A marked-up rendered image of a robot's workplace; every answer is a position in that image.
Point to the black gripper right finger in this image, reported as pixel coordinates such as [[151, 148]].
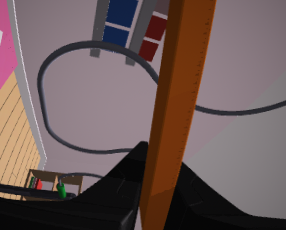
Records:
[[195, 206]]

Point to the grey loop with orange handle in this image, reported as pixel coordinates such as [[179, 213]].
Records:
[[185, 47]]

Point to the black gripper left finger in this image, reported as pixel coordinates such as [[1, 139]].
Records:
[[112, 203]]

